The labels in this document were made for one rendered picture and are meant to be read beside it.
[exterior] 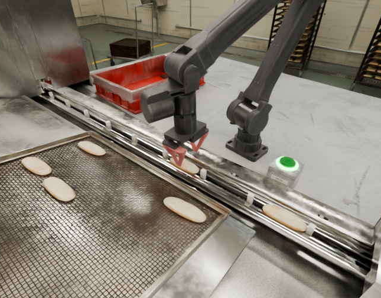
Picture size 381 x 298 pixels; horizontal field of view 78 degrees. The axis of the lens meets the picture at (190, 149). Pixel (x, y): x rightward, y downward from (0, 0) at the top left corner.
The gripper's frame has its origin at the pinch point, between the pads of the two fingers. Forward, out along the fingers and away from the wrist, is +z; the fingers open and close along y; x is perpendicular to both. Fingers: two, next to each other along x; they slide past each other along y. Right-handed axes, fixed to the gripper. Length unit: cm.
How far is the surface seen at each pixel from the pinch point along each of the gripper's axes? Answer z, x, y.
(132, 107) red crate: 3.5, -40.9, -14.3
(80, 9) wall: 47, -710, -383
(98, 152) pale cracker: -3.3, -17.6, 16.0
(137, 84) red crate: 6, -63, -36
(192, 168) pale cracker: 2.2, 3.0, 1.4
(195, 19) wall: 54, -332, -437
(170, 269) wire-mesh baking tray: -4.8, 19.2, 27.7
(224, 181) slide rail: 3.3, 11.9, -0.6
